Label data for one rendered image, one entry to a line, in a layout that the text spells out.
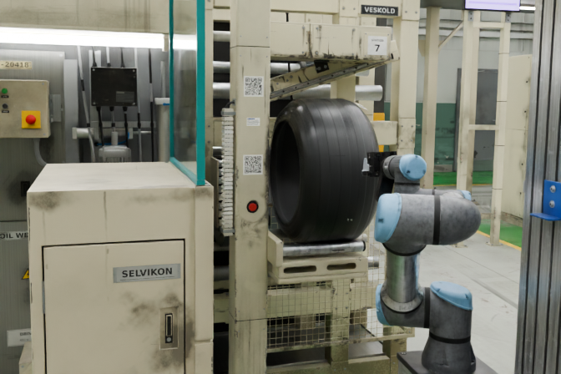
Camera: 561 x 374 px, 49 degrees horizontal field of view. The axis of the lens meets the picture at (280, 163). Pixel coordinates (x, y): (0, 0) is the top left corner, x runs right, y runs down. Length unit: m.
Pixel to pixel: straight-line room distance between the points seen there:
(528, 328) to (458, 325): 0.18
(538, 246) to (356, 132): 0.85
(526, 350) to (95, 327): 1.09
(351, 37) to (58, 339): 1.77
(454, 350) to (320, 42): 1.40
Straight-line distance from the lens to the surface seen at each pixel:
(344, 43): 2.70
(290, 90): 2.75
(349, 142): 2.24
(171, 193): 1.41
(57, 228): 1.42
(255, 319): 2.45
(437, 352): 1.85
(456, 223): 1.45
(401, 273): 1.62
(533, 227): 1.71
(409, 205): 1.45
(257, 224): 2.35
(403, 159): 1.84
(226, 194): 2.33
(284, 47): 2.61
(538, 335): 1.74
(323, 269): 2.36
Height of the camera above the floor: 1.47
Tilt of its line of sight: 6 degrees down
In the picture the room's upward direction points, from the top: 1 degrees clockwise
